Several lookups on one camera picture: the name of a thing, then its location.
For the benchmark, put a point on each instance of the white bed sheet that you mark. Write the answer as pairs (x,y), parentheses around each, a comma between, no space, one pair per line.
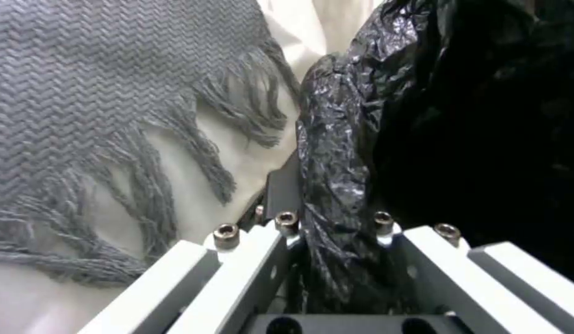
(310,28)

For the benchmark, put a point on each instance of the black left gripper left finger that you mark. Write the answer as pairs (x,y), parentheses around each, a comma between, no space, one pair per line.
(240,264)

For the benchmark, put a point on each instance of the black plastic trash bag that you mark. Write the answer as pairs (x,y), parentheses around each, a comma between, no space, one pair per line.
(454,139)

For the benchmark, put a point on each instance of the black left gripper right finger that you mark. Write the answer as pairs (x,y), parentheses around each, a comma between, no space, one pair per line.
(454,271)

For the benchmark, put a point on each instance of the grey knitted fringed blanket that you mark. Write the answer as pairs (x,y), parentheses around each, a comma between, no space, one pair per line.
(83,87)

